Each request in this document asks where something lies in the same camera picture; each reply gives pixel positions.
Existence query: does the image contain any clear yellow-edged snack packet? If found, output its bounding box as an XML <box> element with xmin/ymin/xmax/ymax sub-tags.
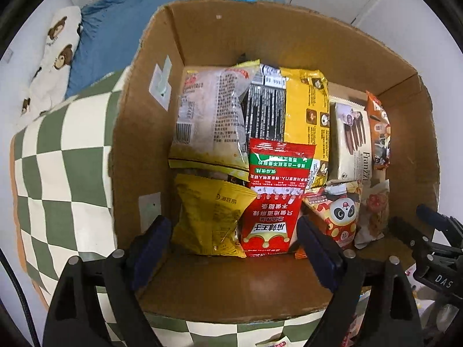
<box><xmin>168</xmin><ymin>66</ymin><xmax>254</xmax><ymax>178</ymax></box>

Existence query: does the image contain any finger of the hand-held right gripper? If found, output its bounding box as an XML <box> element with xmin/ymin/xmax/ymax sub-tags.
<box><xmin>416</xmin><ymin>204</ymin><xmax>463</xmax><ymax>241</ymax></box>
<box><xmin>389</xmin><ymin>217</ymin><xmax>431</xmax><ymax>258</ymax></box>

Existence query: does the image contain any small red snack packet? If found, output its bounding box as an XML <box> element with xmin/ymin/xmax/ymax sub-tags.
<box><xmin>255</xmin><ymin>336</ymin><xmax>290</xmax><ymax>347</ymax></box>

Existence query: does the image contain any white chocolate sticks packet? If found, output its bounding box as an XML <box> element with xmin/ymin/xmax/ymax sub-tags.
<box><xmin>327</xmin><ymin>96</ymin><xmax>373</xmax><ymax>183</ymax></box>

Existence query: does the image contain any black cable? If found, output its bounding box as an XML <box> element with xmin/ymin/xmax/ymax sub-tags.
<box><xmin>0</xmin><ymin>249</ymin><xmax>37</xmax><ymax>347</ymax></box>

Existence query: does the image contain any red green sachet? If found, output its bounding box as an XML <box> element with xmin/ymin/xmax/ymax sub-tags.
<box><xmin>239</xmin><ymin>138</ymin><xmax>317</xmax><ymax>258</ymax></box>

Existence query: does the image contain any orange panda snack packet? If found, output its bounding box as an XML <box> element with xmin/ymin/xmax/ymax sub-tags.
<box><xmin>365</xmin><ymin>90</ymin><xmax>392</xmax><ymax>170</ymax></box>

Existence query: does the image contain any red panda snack packet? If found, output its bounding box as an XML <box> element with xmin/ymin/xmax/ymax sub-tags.
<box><xmin>302</xmin><ymin>184</ymin><xmax>362</xmax><ymax>258</ymax></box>

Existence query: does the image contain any white grey snack packet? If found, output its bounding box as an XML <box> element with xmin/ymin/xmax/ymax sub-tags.
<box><xmin>354</xmin><ymin>179</ymin><xmax>391</xmax><ymax>249</ymax></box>

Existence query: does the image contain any cardboard box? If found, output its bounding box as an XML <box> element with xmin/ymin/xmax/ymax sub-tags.
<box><xmin>109</xmin><ymin>0</ymin><xmax>440</xmax><ymax>324</ymax></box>

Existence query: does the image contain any plain yellow snack packet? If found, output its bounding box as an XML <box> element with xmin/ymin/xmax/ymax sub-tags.
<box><xmin>171</xmin><ymin>173</ymin><xmax>257</xmax><ymax>257</ymax></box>

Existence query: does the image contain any blue bed sheet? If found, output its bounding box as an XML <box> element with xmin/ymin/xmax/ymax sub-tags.
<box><xmin>65</xmin><ymin>0</ymin><xmax>286</xmax><ymax>98</ymax></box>

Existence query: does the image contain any green white checkered mat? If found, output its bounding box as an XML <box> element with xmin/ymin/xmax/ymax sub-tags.
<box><xmin>9</xmin><ymin>69</ymin><xmax>362</xmax><ymax>347</ymax></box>

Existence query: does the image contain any bear print pillow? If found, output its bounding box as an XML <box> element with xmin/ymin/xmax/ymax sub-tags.
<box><xmin>16</xmin><ymin>6</ymin><xmax>83</xmax><ymax>123</ymax></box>

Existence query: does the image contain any yellow and black snack packet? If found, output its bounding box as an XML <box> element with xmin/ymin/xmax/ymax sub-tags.
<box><xmin>242</xmin><ymin>63</ymin><xmax>330</xmax><ymax>189</ymax></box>

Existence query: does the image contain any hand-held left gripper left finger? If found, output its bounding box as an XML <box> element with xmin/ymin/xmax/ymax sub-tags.
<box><xmin>43</xmin><ymin>216</ymin><xmax>172</xmax><ymax>347</ymax></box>

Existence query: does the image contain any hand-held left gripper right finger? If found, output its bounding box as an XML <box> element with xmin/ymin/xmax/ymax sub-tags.
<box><xmin>296</xmin><ymin>217</ymin><xmax>424</xmax><ymax>347</ymax></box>

